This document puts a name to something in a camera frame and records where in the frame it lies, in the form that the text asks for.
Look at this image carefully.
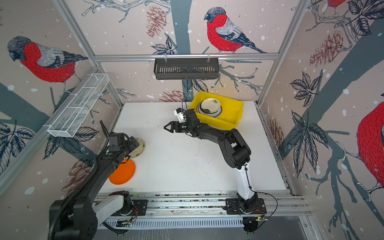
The cream plate red seal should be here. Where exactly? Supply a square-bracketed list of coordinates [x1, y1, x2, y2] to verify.
[130, 138, 146, 159]

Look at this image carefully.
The orange plate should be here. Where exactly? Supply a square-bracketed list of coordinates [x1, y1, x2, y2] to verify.
[109, 159, 136, 185]

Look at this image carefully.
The yellow plastic bin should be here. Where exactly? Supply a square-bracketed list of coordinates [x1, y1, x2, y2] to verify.
[189, 92, 244, 130]

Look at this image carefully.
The cream plate black flower pattern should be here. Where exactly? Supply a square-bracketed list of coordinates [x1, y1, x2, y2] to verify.
[200, 98, 221, 114]

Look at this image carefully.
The white plate thin green rim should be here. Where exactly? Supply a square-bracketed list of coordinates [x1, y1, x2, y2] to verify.
[197, 103, 223, 118]

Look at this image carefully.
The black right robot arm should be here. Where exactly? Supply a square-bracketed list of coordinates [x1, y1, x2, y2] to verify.
[164, 108, 267, 215]

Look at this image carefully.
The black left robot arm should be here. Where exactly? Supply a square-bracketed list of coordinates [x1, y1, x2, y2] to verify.
[48, 132, 140, 240]

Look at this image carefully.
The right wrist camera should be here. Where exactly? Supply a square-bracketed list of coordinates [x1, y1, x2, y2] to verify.
[174, 108, 186, 123]

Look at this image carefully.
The black hanging wire basket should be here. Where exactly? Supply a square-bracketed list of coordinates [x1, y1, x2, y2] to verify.
[154, 58, 219, 80]

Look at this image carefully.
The white wire mesh basket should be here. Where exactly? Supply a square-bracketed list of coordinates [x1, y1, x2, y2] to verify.
[48, 73, 110, 138]

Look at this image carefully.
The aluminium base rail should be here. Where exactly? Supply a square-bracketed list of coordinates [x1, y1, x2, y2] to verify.
[99, 193, 311, 231]

